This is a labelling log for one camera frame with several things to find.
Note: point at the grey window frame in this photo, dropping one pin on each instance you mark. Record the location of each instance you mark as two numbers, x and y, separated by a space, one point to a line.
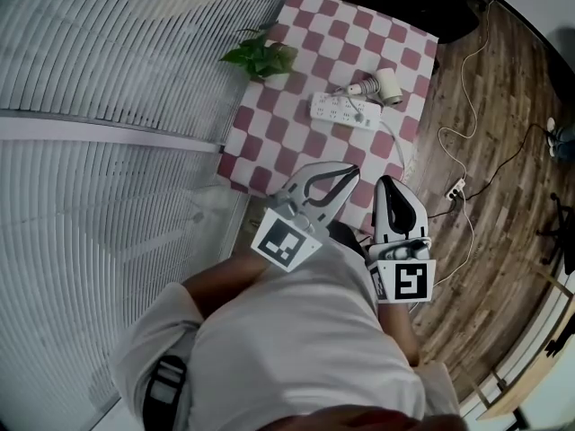
90 130

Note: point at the white window blinds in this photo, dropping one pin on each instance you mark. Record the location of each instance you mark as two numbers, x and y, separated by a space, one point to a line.
90 240

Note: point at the person's white shirt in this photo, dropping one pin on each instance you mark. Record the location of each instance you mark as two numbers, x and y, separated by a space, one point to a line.
292 339

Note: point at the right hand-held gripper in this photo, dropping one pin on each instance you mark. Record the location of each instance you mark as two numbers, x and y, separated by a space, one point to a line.
404 281

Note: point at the small white extension socket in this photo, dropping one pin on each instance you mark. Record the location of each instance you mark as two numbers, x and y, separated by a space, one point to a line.
455 190

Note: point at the person's right forearm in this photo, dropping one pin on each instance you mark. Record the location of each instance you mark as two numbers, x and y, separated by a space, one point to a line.
400 335

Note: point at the small black object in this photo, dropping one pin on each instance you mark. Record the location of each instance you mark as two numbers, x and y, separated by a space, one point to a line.
557 341

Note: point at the green potted plant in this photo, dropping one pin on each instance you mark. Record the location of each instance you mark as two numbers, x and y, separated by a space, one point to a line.
262 58

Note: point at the red white checkered tablecloth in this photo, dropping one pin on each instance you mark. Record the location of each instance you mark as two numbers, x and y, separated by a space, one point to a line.
314 38

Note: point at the white hair dryer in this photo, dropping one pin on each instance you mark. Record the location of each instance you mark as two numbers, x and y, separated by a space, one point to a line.
388 85

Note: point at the black office chair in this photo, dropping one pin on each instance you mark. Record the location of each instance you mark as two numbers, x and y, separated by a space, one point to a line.
563 236

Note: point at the white power strip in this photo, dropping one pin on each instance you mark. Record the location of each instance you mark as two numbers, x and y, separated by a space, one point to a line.
334 110

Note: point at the wooden table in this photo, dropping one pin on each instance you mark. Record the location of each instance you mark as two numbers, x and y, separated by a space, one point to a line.
530 389

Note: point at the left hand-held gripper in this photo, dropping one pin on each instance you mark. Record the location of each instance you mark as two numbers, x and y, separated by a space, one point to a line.
285 243

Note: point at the person's left forearm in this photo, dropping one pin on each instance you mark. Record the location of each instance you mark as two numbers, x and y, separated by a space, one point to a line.
229 276

